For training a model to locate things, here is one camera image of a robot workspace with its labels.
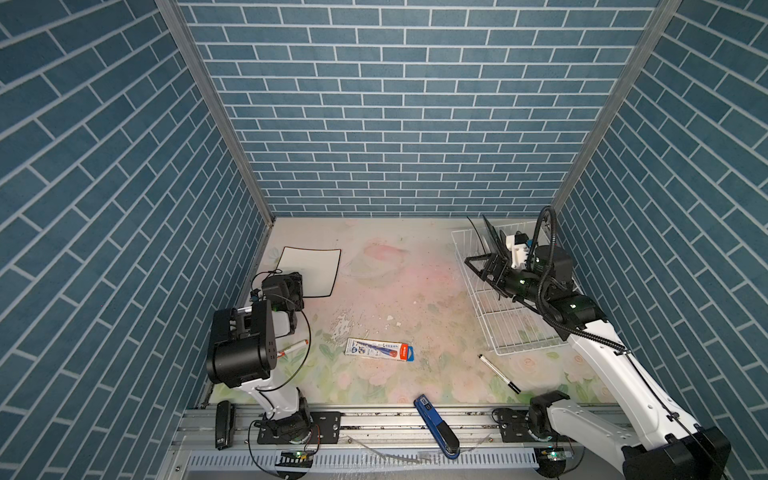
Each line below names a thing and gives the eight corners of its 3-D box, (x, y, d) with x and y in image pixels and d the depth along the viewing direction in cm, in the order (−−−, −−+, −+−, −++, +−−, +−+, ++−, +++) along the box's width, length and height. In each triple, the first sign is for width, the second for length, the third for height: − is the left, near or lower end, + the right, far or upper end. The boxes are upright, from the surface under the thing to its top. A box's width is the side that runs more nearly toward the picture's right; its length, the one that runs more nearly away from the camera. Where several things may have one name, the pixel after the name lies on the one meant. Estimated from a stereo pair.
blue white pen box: (344, 355, 88) (343, 353, 86) (347, 340, 91) (346, 337, 89) (414, 362, 87) (414, 359, 85) (414, 346, 90) (415, 343, 88)
